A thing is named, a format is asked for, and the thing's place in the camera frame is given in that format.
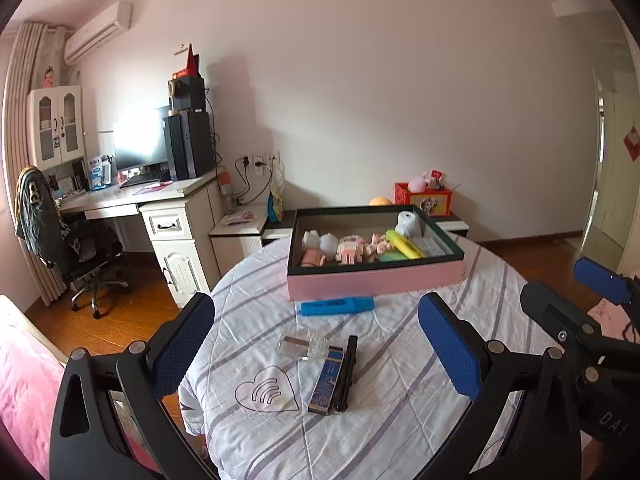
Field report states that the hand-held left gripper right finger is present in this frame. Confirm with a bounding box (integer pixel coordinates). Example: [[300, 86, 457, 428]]
[[415, 291, 583, 480]]

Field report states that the black office chair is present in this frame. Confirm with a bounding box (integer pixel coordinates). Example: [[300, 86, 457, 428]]
[[15, 165, 131, 318]]

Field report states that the red printed box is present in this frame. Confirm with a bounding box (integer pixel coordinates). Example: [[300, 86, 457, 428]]
[[394, 181, 453, 217]]

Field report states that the computer monitor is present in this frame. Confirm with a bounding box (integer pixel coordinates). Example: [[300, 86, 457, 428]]
[[112, 105, 171, 173]]

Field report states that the black keyboard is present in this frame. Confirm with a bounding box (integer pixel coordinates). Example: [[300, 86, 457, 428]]
[[119, 172, 168, 190]]

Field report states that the white wall socket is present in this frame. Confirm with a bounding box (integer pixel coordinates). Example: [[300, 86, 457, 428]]
[[237, 151, 281, 168]]

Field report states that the blue and white box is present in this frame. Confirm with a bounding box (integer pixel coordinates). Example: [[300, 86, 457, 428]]
[[87, 155, 113, 188]]

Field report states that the white air conditioner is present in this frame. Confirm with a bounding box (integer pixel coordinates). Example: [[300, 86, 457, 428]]
[[64, 1, 133, 65]]

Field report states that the pink tray with dark rim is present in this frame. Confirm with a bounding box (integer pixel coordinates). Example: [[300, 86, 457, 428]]
[[286, 204, 468, 302]]

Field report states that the black and white nightstand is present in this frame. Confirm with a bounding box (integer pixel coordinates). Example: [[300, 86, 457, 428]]
[[435, 210, 471, 238]]

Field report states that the white glass-door cabinet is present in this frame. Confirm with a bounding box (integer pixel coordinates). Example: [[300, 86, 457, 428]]
[[26, 85, 86, 170]]

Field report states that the black printed jacket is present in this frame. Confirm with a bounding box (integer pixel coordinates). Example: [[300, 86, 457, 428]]
[[15, 166, 66, 261]]

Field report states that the black speaker box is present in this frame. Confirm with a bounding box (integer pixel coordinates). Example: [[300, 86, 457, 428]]
[[167, 75, 207, 113]]

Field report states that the small blue box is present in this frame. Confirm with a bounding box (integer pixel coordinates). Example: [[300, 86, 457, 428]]
[[307, 346, 347, 416]]

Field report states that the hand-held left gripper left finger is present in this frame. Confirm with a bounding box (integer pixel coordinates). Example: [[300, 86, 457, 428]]
[[48, 291, 221, 480]]

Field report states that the white toy camera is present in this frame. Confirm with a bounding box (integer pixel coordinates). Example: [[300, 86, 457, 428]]
[[396, 211, 425, 238]]

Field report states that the black computer tower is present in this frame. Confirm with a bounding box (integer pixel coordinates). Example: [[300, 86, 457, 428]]
[[162, 111, 216, 181]]

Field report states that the orange cap bottle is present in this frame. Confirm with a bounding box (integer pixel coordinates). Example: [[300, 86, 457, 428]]
[[217, 170, 236, 211]]

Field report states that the beige curtain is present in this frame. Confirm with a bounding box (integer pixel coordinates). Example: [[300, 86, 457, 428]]
[[2, 22, 68, 306]]

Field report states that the small doll with cat ears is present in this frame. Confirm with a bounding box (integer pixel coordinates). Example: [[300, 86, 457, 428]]
[[367, 231, 396, 261]]

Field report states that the white and pink block figure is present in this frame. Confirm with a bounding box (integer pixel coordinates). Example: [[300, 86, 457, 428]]
[[335, 235, 368, 265]]

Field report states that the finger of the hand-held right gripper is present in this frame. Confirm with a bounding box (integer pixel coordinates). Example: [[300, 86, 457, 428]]
[[520, 281, 608, 348], [572, 256, 640, 306]]

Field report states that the pale green door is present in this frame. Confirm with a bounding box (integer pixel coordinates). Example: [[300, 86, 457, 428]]
[[580, 67, 640, 273]]

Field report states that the blue snack bag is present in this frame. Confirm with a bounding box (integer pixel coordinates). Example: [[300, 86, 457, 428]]
[[266, 185, 285, 223]]

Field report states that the red hanging decoration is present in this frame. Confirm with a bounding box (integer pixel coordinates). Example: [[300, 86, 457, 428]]
[[622, 120, 640, 163]]

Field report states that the white desk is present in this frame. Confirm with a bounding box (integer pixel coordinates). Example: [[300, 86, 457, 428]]
[[57, 170, 226, 308]]

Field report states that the blue highlighter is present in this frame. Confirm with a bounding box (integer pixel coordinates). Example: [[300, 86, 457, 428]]
[[298, 296, 376, 317]]

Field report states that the yellow highlighter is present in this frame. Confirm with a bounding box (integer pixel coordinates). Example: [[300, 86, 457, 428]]
[[385, 229, 426, 260]]

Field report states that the clear glass bottle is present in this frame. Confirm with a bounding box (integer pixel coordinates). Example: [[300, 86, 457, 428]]
[[278, 336, 328, 362]]

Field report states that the pink blanket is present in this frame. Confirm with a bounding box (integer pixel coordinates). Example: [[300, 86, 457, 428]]
[[0, 295, 156, 480]]

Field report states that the low white side cabinet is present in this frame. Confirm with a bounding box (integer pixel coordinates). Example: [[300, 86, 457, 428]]
[[209, 205, 296, 281]]

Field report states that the pale pink printed cloth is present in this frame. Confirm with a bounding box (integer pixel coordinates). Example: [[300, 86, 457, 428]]
[[585, 295, 640, 343]]

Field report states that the red triangular box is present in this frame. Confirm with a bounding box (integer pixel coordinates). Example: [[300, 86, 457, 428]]
[[172, 44, 201, 78]]

